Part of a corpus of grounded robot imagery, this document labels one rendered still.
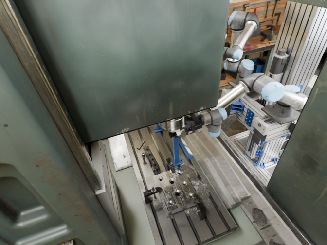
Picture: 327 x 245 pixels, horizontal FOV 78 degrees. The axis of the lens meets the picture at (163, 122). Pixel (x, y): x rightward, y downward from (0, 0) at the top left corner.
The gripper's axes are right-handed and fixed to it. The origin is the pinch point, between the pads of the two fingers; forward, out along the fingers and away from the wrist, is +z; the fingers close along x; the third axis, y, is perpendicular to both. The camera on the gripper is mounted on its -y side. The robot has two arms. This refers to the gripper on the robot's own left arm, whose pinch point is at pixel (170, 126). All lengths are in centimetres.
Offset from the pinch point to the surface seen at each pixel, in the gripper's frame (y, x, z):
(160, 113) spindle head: -21.3, -12.5, 7.8
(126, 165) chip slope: 83, 52, 32
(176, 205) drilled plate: 48, -22, 6
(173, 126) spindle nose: -6.8, -7.8, 0.6
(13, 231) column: 1, -31, 76
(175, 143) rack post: 32.1, 14.8, -7.7
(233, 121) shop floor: 147, 124, -149
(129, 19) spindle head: -61, -13, 14
